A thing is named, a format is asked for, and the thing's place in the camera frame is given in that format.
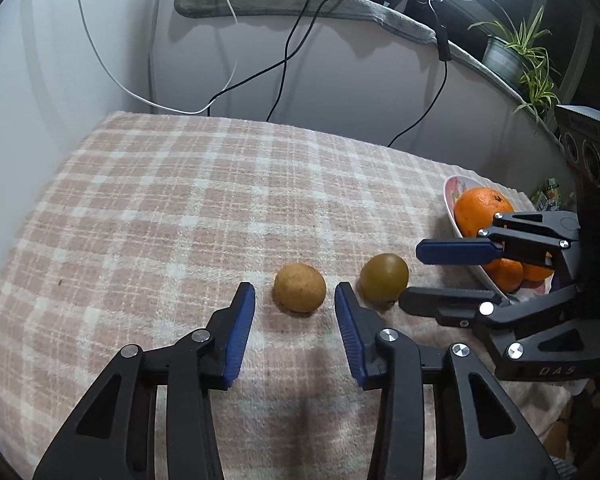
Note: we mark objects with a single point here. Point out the yellow-brown round fruit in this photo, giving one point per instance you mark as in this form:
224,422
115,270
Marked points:
300,287

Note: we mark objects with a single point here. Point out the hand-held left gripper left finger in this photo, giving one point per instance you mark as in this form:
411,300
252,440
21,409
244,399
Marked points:
240,335

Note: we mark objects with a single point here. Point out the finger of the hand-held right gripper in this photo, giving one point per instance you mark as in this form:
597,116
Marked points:
455,252
445,302

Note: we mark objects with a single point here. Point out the pink plaid blanket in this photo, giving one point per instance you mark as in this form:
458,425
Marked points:
130,235

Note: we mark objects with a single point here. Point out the large orange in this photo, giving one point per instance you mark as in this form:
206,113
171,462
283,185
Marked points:
480,207

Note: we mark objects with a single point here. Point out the potted spider plant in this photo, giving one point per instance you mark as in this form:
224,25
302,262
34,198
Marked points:
500,57

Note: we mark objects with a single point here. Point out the small tangerine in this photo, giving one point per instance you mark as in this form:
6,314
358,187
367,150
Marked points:
537,271
507,275

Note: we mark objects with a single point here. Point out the white bowl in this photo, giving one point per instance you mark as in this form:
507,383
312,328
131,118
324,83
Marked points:
450,195

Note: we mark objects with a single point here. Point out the green snack packet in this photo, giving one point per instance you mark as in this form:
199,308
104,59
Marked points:
550,192

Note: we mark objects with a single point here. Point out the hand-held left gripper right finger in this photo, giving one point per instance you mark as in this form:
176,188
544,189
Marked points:
350,335

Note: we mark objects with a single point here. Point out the green-brown kiwi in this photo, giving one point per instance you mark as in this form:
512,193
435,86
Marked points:
382,275

